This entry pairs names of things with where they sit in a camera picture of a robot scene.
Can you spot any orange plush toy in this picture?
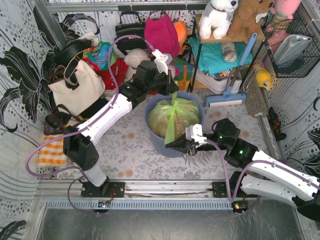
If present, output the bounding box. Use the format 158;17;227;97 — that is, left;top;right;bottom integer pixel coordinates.
173;21;187;55

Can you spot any patterned rolled cloth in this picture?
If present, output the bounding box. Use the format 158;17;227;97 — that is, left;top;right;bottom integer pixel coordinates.
221;42;237;63

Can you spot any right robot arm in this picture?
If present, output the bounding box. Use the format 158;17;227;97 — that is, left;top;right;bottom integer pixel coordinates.
165;118;320;221

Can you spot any teal folded towel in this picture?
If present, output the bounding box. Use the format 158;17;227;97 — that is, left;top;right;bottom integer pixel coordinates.
198;42;246;75

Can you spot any blue-grey trash bin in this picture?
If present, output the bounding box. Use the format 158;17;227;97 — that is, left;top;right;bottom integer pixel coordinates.
143;90;205;158

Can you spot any red folded cloth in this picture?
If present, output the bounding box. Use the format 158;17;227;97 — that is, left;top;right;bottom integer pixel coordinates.
89;58;128;90

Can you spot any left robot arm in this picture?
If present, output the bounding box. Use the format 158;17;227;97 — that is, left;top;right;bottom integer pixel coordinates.
63;60;179;198

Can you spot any dark brown leather bag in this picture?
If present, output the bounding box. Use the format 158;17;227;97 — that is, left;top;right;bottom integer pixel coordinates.
43;104;84;136

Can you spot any cream canvas tote bag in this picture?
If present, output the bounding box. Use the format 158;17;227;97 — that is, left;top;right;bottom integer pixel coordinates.
48;60;105;116

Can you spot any silver foil pouch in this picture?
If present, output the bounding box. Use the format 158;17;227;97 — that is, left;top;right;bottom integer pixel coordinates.
273;34;313;65

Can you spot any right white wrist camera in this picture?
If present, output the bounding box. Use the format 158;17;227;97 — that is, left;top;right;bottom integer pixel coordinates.
185;124;207;144

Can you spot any yellow plush toy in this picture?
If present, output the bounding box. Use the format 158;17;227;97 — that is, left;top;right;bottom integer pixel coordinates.
253;61;272;91

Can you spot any white pink-eared plush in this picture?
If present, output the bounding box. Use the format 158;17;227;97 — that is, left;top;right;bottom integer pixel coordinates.
168;64;180;79

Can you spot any colourful scarf bundle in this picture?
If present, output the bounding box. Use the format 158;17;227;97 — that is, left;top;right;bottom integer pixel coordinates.
82;41;111;72

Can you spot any black leather handbag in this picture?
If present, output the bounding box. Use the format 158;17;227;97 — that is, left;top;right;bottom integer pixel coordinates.
115;11;148;56

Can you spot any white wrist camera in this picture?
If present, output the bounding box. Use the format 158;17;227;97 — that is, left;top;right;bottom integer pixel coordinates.
151;49;173;75
185;124;207;144

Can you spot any brown teddy bear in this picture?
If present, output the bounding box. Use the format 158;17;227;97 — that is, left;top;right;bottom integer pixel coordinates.
227;0;275;38

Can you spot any wooden metal shelf rack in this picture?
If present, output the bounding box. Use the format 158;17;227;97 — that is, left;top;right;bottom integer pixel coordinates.
187;14;250;93

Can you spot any green plastic trash bag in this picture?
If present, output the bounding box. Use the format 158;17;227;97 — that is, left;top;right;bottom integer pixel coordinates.
147;91;201;144

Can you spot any white fluffy plush toy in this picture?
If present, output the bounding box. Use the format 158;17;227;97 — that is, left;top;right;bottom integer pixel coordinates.
124;48;150;82

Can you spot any metal rod handle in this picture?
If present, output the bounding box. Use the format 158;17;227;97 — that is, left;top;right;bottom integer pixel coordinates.
255;112;278;159

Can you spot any black wire basket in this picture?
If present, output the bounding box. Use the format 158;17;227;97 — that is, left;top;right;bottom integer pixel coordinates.
261;11;320;78

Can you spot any white grey plush dog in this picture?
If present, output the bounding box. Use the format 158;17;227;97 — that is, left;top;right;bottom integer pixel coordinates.
199;0;239;40

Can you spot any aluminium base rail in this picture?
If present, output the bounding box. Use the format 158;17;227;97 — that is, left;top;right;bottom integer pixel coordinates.
37;178;307;211

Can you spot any orange checkered cloth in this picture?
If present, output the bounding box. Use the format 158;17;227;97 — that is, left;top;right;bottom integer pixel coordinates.
37;138;68;168

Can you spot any rainbow striped bag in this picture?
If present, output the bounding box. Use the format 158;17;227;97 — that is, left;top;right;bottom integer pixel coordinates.
172;57;194;91

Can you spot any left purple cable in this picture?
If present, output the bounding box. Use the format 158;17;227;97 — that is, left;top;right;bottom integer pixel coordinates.
25;34;157;216

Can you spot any blue floor squeegee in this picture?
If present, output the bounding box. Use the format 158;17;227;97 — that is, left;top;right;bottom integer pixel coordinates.
204;32;258;108

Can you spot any magenta felt hat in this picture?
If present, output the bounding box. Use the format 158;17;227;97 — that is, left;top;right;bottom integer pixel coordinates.
144;14;180;58

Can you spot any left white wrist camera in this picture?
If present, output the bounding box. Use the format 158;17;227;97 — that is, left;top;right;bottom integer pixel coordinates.
151;49;173;75

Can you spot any pink plush toy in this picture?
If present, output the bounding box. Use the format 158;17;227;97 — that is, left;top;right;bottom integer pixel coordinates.
266;0;301;32

